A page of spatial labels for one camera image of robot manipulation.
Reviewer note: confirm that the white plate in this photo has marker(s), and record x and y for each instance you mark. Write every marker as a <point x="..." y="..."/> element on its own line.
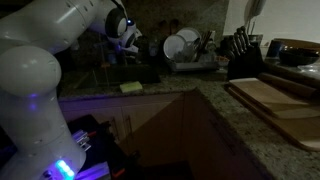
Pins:
<point x="189" y="34"/>
<point x="173" y="47"/>

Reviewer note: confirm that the white plate rear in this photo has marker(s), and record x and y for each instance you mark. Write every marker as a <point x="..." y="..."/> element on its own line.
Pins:
<point x="189" y="34"/>

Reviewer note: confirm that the white plate front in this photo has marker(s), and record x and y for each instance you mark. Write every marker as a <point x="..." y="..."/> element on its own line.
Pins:
<point x="173" y="47"/>

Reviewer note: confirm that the yellow green sponge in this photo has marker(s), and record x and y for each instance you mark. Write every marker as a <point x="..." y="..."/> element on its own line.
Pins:
<point x="131" y="87"/>

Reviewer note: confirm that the upper wooden cutting board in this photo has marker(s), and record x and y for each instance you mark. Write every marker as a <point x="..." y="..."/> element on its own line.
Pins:
<point x="278" y="103"/>

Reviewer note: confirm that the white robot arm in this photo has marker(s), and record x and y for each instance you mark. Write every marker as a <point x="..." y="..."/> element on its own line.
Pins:
<point x="29" y="74"/>

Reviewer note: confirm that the dish drying rack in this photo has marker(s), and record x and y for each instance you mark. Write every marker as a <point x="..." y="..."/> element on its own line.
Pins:
<point x="192" y="59"/>

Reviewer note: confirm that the dark bowl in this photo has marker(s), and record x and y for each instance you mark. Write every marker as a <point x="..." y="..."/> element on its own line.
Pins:
<point x="298" y="56"/>

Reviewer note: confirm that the stainless steel sink basin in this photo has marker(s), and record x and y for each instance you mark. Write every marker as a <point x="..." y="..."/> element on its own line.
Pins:
<point x="116" y="75"/>

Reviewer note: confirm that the black knife block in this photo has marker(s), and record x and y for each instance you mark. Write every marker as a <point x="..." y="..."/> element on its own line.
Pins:
<point x="247" y="61"/>

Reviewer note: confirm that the wooden rolling pin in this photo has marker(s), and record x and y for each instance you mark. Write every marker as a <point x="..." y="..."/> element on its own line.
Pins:
<point x="290" y="86"/>

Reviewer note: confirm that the wooden cutting board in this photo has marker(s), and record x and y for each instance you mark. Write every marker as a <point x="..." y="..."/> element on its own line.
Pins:
<point x="304" y="133"/>
<point x="278" y="103"/>

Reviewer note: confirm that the lower wooden cutting board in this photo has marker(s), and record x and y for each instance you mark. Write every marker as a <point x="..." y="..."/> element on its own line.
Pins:
<point x="304" y="133"/>

